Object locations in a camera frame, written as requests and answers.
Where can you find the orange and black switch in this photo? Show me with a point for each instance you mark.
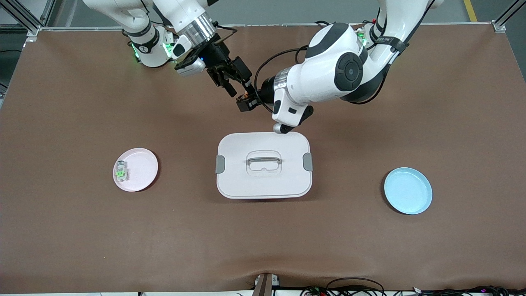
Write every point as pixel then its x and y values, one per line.
pixel 245 105

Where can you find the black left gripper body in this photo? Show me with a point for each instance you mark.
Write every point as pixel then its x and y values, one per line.
pixel 265 91

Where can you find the white lidded container grey latches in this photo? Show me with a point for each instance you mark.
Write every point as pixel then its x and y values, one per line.
pixel 263 181

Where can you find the light blue round plate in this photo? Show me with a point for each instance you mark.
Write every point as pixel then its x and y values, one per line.
pixel 408 190

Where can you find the metal table edge bracket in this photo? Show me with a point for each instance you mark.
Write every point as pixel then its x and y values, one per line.
pixel 265 285

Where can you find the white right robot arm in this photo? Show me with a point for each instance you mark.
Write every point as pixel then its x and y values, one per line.
pixel 185 12

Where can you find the pink round plate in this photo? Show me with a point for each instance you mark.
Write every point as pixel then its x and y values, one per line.
pixel 141 170

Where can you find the green and white switch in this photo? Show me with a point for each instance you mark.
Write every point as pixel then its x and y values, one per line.
pixel 121 172

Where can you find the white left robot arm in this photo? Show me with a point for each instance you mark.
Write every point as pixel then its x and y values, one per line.
pixel 324 65

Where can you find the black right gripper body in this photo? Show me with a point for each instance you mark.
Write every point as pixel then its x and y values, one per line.
pixel 216 54

